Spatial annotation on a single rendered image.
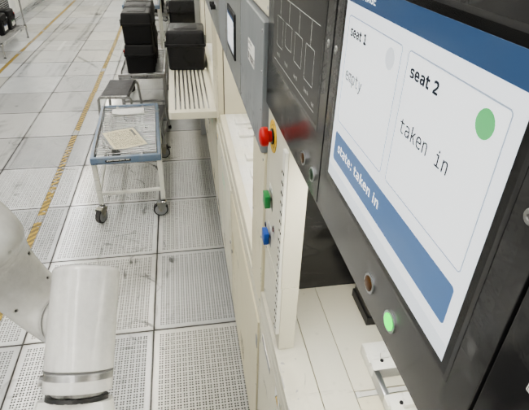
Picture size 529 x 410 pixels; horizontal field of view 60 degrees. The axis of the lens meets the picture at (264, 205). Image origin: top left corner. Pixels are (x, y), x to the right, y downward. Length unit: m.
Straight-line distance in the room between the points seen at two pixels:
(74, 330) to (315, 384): 0.61
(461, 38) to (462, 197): 0.09
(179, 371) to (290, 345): 1.14
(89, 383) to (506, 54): 0.54
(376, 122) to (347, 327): 0.83
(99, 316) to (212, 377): 1.57
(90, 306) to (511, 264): 0.48
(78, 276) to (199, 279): 2.00
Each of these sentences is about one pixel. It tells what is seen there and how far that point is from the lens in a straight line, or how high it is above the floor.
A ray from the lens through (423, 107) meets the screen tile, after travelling 0.35.
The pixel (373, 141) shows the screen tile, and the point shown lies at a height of 1.56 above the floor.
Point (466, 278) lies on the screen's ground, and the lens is 0.31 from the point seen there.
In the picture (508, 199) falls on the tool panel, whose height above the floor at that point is 1.61.
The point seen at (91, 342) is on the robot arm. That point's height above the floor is 1.28.
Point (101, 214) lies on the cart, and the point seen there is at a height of 0.08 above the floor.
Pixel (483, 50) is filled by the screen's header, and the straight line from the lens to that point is 0.29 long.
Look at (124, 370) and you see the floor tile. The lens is 2.24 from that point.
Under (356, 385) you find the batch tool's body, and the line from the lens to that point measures 1.09.
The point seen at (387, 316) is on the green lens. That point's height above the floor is 1.44.
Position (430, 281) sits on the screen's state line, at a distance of 0.35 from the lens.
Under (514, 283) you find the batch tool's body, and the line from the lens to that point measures 0.28.
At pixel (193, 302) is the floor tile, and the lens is 2.47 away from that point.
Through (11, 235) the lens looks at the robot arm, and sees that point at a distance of 0.60.
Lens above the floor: 1.73
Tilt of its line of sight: 33 degrees down
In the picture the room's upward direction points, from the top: 2 degrees clockwise
